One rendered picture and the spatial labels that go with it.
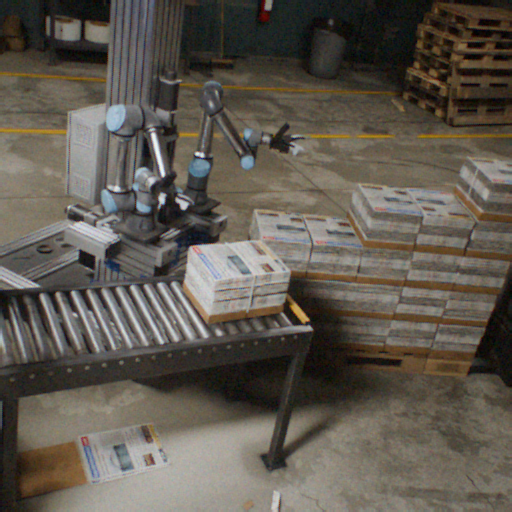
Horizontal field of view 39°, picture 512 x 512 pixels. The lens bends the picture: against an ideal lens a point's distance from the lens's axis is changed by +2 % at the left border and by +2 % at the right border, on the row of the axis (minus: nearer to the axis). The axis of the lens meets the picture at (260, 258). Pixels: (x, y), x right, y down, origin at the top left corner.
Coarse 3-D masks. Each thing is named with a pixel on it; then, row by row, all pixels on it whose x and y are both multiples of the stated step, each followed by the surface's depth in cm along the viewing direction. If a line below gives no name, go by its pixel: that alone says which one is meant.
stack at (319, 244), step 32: (256, 224) 395; (288, 224) 397; (320, 224) 404; (288, 256) 383; (320, 256) 387; (352, 256) 390; (384, 256) 392; (416, 256) 395; (448, 256) 398; (288, 288) 394; (320, 288) 396; (352, 288) 399; (384, 288) 402; (416, 288) 405; (320, 320) 408; (352, 320) 411; (384, 320) 414; (320, 352) 419; (352, 352) 422
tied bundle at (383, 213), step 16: (368, 192) 397; (384, 192) 402; (400, 192) 406; (352, 208) 410; (368, 208) 385; (384, 208) 381; (400, 208) 385; (416, 208) 389; (368, 224) 383; (384, 224) 382; (400, 224) 383; (416, 224) 385; (368, 240) 385; (384, 240) 386; (400, 240) 388; (416, 240) 390
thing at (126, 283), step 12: (168, 276) 331; (180, 276) 332; (24, 288) 302; (36, 288) 304; (48, 288) 305; (60, 288) 307; (72, 288) 308; (84, 288) 310; (96, 288) 312; (0, 300) 295; (36, 300) 302; (84, 300) 312; (132, 300) 324
